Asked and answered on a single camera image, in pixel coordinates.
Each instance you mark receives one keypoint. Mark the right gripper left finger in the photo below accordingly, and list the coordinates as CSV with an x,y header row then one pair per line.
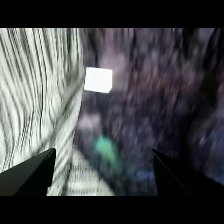
x,y
30,178

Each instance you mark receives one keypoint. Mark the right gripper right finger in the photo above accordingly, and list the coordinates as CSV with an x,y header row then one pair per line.
x,y
180,181

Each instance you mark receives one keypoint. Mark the black and white striped shirt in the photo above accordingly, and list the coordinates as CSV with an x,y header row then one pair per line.
x,y
33,100

